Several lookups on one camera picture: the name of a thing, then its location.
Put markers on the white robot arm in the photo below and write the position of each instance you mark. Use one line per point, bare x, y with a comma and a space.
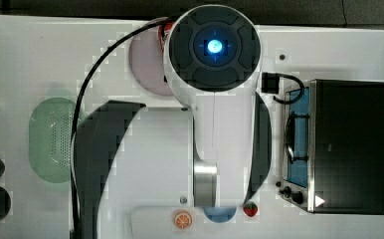
212, 61

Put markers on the black toaster oven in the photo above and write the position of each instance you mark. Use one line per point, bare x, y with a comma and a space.
334, 147

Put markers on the grey round plate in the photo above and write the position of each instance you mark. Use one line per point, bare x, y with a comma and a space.
146, 63

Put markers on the red ketchup bottle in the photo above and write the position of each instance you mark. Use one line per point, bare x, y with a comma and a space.
163, 32

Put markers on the blue bowl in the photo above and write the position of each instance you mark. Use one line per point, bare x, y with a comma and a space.
220, 214

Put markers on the orange slice toy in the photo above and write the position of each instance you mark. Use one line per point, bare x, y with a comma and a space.
183, 220

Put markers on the dark red strawberry toy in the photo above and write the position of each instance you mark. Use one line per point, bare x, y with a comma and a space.
250, 209

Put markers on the green perforated colander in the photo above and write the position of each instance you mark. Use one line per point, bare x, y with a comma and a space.
50, 129

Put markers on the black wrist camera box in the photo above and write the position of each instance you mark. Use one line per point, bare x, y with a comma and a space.
271, 85

